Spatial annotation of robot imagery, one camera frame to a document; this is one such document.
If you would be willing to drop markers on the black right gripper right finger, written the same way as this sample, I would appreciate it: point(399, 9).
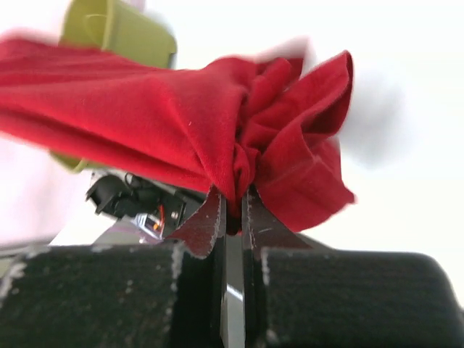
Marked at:
point(300, 293)

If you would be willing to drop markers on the red t shirt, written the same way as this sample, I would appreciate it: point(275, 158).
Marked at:
point(233, 124)

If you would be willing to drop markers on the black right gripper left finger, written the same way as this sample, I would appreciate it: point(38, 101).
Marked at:
point(144, 295)

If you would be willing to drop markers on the olive green plastic basket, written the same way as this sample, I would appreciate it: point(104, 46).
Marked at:
point(120, 28)

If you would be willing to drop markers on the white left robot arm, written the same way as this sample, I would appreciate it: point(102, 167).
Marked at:
point(155, 209)

